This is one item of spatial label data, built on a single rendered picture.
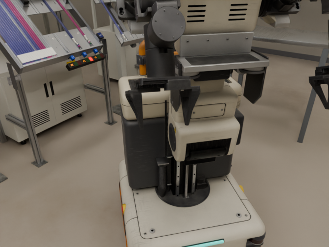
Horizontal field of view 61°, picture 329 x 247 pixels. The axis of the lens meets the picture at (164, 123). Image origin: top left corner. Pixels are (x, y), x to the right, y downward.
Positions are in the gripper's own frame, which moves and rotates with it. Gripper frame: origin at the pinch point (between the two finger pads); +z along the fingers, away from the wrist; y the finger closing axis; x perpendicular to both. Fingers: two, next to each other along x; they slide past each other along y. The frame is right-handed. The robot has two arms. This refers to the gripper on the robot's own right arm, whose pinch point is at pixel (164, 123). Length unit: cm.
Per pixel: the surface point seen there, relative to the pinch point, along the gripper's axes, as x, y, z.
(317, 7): 270, 318, -119
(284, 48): 320, 303, -72
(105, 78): 187, 7, -26
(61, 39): 162, -24, -52
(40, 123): 195, -48, 8
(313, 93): 113, 152, -1
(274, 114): 174, 165, 17
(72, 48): 162, -17, -46
